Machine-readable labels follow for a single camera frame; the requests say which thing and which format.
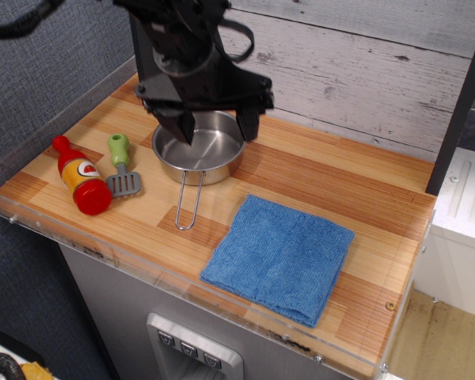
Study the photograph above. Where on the black support post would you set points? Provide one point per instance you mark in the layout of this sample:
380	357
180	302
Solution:
144	57
453	132

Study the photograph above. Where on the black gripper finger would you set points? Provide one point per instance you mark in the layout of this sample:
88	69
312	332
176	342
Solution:
248	120
178	122

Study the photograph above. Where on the red toy ketchup bottle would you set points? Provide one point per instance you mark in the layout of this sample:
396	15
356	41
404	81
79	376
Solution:
89	191

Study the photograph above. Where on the black left support post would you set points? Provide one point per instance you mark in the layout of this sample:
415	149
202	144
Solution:
144	57

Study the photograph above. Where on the blue cloth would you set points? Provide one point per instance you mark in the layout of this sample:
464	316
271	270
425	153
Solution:
283	259

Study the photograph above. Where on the green handled toy spatula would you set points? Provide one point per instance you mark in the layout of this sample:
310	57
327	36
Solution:
124	182

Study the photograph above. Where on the stainless steel pot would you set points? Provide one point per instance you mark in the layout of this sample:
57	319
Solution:
214	155

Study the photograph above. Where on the black right support post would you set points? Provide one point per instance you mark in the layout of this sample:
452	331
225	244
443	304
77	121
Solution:
453	132

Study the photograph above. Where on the silver dispenser button panel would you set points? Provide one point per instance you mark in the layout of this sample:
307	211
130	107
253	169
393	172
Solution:
184	354

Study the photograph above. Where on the white drainboard counter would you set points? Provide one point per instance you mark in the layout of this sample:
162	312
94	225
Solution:
455	205

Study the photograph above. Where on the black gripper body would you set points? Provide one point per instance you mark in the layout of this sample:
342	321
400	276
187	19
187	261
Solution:
201	78

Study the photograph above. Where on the clear acrylic guard rail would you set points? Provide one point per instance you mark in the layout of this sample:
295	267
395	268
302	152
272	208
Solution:
379	194

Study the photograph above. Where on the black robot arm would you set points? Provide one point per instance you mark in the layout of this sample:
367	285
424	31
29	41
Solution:
191	22

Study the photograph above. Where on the grey toy kitchen cabinet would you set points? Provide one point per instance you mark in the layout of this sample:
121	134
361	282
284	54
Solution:
119	304

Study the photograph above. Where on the yellow tape wad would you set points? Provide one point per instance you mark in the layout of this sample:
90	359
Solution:
34	371

